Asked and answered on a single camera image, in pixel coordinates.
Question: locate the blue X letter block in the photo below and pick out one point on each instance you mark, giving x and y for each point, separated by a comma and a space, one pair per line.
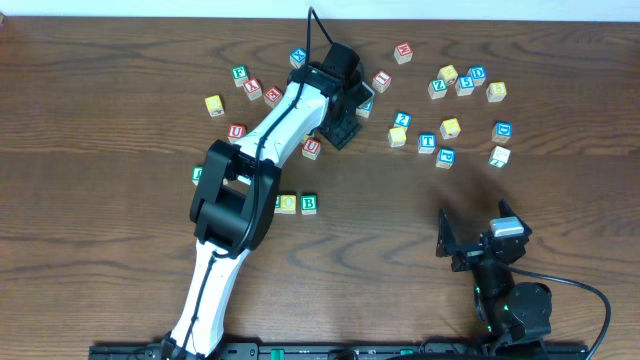
298, 58

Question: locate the blue D block right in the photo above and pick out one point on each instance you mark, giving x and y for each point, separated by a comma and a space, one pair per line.
502, 132

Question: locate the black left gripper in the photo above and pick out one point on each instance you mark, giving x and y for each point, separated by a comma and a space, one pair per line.
341, 132

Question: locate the yellow block upper right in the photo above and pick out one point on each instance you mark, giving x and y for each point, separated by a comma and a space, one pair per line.
448, 74

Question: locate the blue L letter block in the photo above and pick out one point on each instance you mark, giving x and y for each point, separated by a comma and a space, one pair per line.
365, 109

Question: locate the yellow S letter block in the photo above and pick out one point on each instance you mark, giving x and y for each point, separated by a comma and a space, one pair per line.
397, 137

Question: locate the green 7 number block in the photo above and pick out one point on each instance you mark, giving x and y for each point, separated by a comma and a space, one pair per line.
499, 157

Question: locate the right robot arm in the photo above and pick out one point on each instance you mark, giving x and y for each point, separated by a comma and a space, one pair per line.
514, 312

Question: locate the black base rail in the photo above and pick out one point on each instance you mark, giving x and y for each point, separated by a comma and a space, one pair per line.
430, 350

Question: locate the red U block left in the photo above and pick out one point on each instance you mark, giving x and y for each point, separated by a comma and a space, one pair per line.
236, 132

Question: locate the red M letter block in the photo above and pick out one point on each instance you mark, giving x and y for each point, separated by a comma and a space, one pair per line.
403, 53

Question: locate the blue D block upper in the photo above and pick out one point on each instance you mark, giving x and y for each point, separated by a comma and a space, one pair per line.
477, 74

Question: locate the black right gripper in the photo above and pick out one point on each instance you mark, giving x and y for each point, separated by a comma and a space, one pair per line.
473, 251

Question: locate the blue d block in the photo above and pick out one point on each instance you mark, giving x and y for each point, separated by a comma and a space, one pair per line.
502, 132
477, 74

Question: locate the yellow block far left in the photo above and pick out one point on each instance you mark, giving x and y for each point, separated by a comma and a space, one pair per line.
214, 105

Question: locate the green Z letter block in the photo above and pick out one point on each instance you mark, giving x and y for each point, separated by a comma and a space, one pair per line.
437, 89

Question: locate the red I block upper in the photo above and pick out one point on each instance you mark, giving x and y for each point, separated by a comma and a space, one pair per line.
381, 81

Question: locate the red X letter block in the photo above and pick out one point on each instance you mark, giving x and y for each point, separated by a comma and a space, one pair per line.
252, 89

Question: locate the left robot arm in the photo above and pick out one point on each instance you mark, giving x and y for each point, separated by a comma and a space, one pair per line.
234, 202

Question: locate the red U block centre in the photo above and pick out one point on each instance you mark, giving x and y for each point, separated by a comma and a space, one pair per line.
311, 148

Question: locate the green B letter block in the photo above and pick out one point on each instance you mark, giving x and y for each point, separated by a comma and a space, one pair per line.
309, 204

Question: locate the blue T letter block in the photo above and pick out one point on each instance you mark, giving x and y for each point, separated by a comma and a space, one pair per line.
427, 143

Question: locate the yellow K letter block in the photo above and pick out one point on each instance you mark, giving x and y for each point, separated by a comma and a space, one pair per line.
450, 128

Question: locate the green J letter block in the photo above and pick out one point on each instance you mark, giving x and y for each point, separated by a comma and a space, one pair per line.
196, 174

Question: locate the blue 2 number block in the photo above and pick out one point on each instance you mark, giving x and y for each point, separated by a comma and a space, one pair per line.
402, 120

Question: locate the red u block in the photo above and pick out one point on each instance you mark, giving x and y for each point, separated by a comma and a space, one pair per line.
236, 132
311, 148

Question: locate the green R letter block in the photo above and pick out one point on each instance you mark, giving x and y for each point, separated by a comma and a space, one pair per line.
278, 207

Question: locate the yellow 8 number block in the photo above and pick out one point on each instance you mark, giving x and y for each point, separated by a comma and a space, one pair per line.
496, 92

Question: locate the red E letter block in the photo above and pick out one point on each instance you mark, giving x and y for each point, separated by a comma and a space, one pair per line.
273, 96

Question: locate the yellow O letter block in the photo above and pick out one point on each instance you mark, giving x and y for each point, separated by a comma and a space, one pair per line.
288, 204

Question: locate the blue 5 number block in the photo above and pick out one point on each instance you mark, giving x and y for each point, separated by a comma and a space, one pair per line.
464, 86

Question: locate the green F letter block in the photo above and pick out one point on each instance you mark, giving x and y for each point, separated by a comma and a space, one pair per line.
240, 75

